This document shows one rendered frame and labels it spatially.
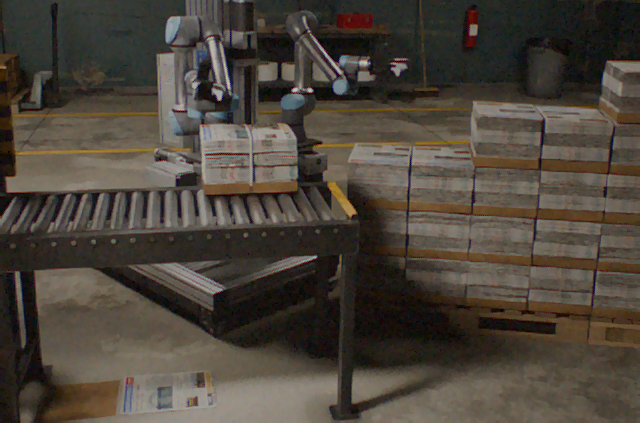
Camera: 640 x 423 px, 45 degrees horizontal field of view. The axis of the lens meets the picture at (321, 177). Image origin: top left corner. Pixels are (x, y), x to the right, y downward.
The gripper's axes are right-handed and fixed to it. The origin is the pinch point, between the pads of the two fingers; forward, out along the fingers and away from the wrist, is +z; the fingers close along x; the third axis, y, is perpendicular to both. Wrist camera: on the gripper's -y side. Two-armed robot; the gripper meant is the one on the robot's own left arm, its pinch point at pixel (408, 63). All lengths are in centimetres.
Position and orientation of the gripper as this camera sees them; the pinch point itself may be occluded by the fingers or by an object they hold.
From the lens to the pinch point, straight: 387.6
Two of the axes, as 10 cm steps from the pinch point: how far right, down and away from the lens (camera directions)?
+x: -3.3, 3.8, -8.6
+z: 9.4, 1.1, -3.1
